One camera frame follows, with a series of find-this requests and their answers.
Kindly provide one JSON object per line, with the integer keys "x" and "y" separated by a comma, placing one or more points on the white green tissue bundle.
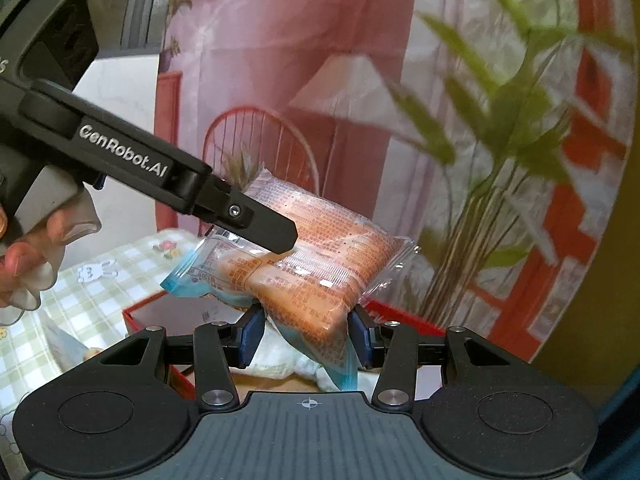
{"x": 276, "y": 359}

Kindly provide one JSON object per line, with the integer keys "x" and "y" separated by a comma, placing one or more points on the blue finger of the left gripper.
{"x": 217, "y": 202}

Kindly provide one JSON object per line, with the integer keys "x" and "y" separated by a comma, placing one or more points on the green plaid bunny tablecloth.
{"x": 87, "y": 302}

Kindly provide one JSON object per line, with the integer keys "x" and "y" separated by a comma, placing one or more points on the teal curtain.
{"x": 615, "y": 456}

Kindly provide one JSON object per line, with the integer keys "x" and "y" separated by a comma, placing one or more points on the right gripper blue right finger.
{"x": 391, "y": 347}

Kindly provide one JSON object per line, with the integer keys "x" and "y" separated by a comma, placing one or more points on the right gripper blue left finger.
{"x": 217, "y": 348}

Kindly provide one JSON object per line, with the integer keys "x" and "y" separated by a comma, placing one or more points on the gloved left hand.
{"x": 30, "y": 265}

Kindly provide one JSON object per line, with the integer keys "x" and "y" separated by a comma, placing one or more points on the printed living room backdrop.
{"x": 494, "y": 133}

